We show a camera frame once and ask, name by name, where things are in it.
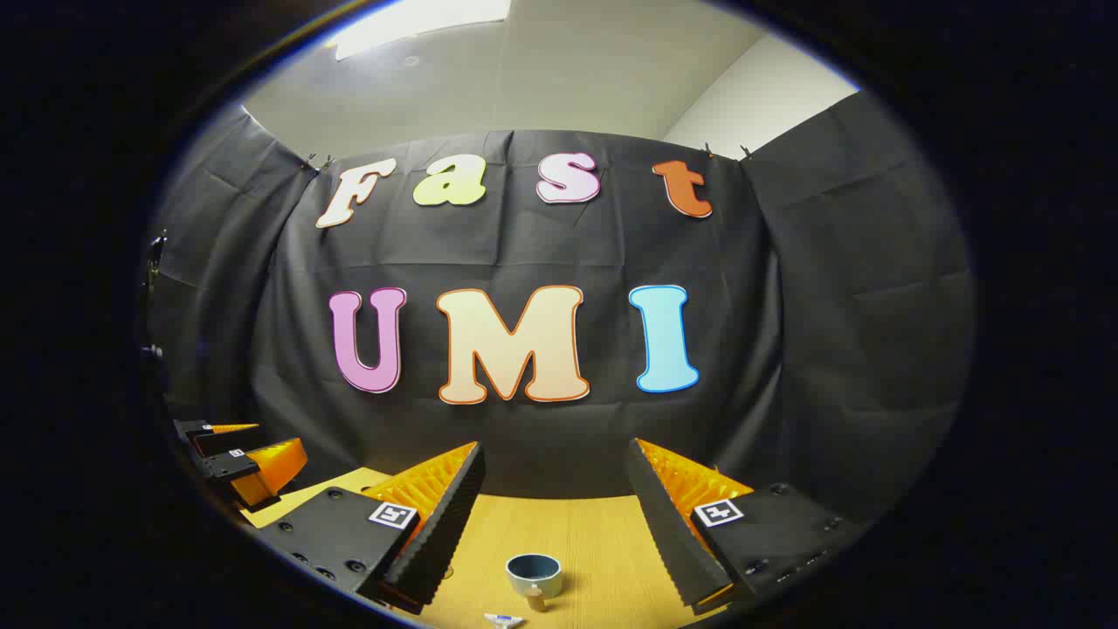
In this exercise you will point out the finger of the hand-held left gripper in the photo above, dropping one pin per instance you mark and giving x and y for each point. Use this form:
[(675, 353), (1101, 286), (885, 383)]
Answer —
[(271, 467), (196, 432)]

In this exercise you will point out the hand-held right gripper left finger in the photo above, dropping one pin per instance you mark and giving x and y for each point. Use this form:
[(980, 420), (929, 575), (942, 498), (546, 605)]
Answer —
[(441, 542)]

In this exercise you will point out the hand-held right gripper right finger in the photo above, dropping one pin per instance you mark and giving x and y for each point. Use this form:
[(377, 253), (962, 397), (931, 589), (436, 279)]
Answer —
[(668, 542)]

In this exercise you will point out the white toothpaste tube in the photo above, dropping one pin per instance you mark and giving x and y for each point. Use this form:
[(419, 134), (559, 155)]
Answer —
[(504, 619)]

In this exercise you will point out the wooden desktop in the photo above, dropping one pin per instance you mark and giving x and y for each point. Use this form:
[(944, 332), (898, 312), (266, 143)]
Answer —
[(603, 542)]

